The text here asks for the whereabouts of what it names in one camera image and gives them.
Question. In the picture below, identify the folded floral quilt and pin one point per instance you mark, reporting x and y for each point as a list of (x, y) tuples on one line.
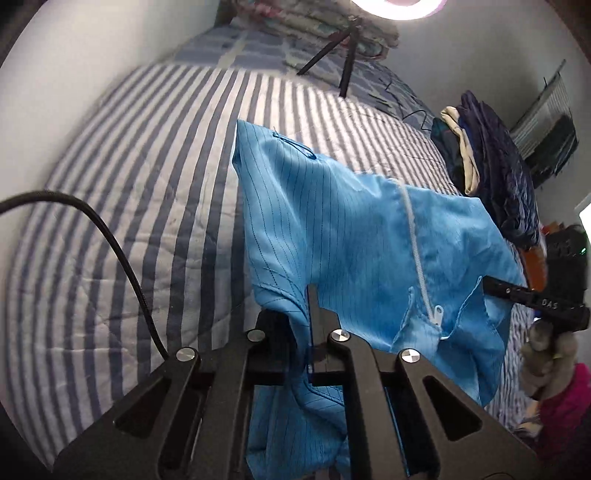
[(300, 23)]

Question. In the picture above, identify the teal folded garment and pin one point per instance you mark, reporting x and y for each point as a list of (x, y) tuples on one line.
[(445, 143)]

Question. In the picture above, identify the pile of dark clothes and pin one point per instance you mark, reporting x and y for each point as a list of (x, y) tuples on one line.
[(501, 175)]

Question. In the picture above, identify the person's right hand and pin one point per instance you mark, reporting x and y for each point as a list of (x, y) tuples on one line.
[(549, 364)]

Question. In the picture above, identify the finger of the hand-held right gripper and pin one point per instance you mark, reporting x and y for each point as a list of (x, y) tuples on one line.
[(505, 291)]

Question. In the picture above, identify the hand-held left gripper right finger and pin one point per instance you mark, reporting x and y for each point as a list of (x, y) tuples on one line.
[(315, 318)]

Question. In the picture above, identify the black wall rack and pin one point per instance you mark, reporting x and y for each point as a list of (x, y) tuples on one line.
[(549, 134)]

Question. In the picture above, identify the cream folded garment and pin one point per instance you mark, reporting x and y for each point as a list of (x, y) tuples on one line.
[(461, 143)]

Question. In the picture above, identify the orange wooden bed frame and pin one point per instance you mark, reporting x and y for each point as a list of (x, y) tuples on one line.
[(534, 267)]

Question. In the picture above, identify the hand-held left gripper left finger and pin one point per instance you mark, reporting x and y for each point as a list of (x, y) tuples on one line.
[(272, 332)]

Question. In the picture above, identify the blue white striped quilt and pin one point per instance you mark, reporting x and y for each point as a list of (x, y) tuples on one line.
[(138, 184)]

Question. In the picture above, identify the person's right forearm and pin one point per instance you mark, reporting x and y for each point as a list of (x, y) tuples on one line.
[(568, 415)]

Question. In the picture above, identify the blue pinstriped garment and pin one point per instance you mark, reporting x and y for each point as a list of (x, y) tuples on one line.
[(332, 221)]

